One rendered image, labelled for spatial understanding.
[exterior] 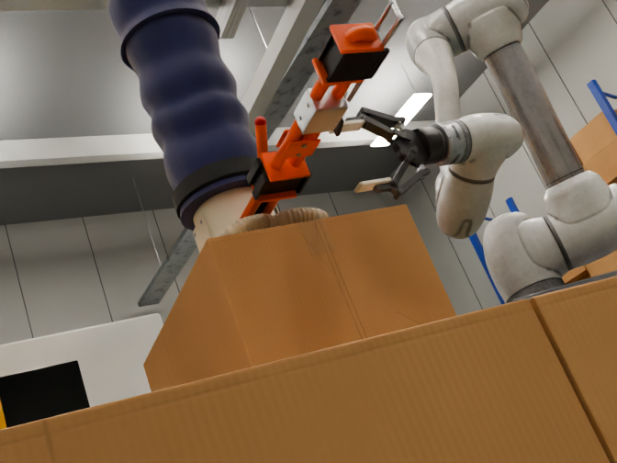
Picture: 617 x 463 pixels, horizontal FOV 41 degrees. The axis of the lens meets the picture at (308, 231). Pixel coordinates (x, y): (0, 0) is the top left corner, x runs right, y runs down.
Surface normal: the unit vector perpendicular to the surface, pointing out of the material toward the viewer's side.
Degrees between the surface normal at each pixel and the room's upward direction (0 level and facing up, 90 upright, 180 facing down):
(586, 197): 102
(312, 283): 90
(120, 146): 90
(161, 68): 78
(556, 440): 90
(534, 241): 83
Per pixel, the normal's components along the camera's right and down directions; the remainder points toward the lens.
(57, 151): 0.43, -0.50
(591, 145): -0.83, 0.10
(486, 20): -0.19, 0.07
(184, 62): 0.00, -0.60
